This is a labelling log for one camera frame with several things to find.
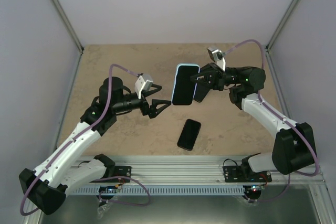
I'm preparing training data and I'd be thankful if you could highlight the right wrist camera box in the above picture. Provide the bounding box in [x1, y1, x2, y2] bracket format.
[207, 46, 226, 71]

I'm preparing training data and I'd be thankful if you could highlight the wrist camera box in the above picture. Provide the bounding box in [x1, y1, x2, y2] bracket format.
[207, 46, 226, 71]
[134, 73, 153, 99]

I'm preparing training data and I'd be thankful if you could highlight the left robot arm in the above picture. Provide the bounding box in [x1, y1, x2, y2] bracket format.
[19, 76, 171, 215]

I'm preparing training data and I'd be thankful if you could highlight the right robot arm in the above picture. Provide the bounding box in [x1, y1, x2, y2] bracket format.
[190, 63, 319, 182]

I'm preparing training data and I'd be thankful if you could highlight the right frame post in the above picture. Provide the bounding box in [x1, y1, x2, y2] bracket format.
[266, 0, 301, 52]

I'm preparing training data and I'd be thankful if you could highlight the phone in purple-edged case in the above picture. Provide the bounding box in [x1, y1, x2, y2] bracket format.
[177, 119, 201, 151]

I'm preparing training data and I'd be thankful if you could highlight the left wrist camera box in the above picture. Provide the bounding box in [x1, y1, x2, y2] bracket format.
[134, 73, 153, 99]

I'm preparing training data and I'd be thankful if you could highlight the frame post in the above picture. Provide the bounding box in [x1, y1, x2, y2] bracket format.
[51, 0, 84, 54]
[266, 0, 301, 52]

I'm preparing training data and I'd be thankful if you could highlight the slotted cable duct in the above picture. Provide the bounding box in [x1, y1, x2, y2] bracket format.
[72, 185, 245, 196]

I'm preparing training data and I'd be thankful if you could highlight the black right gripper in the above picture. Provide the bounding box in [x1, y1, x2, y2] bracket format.
[189, 62, 243, 91]

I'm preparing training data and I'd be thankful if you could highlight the circuit board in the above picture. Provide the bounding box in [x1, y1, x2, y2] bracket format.
[244, 183, 265, 193]
[98, 184, 123, 194]

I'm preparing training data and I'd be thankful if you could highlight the aluminium rail beam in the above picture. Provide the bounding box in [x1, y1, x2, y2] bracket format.
[36, 155, 326, 184]

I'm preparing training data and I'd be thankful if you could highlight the phone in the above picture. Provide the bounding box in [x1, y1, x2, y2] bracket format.
[177, 119, 201, 151]
[194, 84, 210, 103]

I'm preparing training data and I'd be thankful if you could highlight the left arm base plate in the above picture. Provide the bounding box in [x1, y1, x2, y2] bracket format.
[102, 166, 132, 184]

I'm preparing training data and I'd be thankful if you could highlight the right circuit board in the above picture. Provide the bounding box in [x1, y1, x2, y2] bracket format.
[244, 183, 265, 193]

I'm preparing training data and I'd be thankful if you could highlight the clear plastic bag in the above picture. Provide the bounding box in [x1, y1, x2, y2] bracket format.
[97, 201, 110, 220]

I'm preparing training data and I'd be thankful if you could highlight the left circuit board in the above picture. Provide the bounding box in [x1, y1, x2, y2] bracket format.
[98, 184, 123, 194]

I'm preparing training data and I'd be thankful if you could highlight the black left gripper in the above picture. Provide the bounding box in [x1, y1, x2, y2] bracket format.
[113, 84, 172, 119]

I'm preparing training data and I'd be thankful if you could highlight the light blue phone case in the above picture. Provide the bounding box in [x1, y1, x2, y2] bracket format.
[171, 62, 200, 106]

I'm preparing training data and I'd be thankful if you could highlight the left frame post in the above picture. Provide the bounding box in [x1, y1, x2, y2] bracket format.
[51, 0, 84, 54]

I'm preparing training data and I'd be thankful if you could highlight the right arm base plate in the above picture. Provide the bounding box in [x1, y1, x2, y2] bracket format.
[222, 158, 272, 184]

